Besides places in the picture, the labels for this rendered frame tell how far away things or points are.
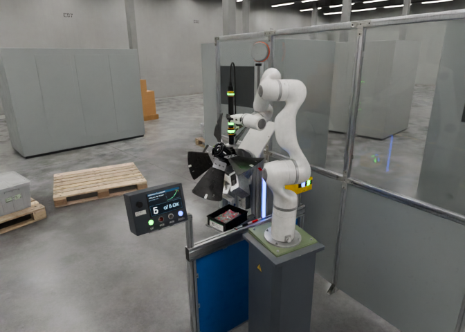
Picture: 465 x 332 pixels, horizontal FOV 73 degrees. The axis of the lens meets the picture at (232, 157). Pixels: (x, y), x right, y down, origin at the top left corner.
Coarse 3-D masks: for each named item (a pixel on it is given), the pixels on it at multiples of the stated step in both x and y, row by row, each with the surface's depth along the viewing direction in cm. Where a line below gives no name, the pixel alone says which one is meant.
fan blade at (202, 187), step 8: (216, 168) 221; (208, 176) 219; (216, 176) 219; (200, 184) 218; (208, 184) 216; (216, 184) 217; (192, 192) 217; (200, 192) 216; (208, 192) 214; (216, 192) 214; (216, 200) 211
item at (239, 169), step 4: (236, 156) 216; (240, 156) 215; (228, 160) 211; (232, 160) 210; (236, 160) 208; (240, 160) 207; (244, 160) 206; (248, 160) 205; (252, 160) 205; (260, 160) 201; (232, 164) 206; (236, 164) 205; (240, 164) 203; (244, 164) 202; (248, 164) 201; (252, 164) 200; (256, 164) 199; (236, 168) 201; (240, 168) 199; (244, 168) 198; (248, 168) 197; (236, 172) 198; (240, 172) 196
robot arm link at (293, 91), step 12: (288, 84) 144; (300, 84) 146; (288, 96) 145; (300, 96) 146; (288, 108) 146; (276, 120) 147; (288, 120) 144; (276, 132) 148; (288, 132) 145; (288, 144) 146; (300, 156) 147; (300, 168) 146; (300, 180) 148
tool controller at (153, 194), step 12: (132, 192) 148; (144, 192) 144; (156, 192) 147; (168, 192) 151; (180, 192) 154; (132, 204) 141; (144, 204) 144; (156, 204) 147; (168, 204) 150; (180, 204) 154; (132, 216) 142; (144, 216) 144; (156, 216) 147; (180, 216) 154; (132, 228) 146; (144, 228) 144; (156, 228) 147
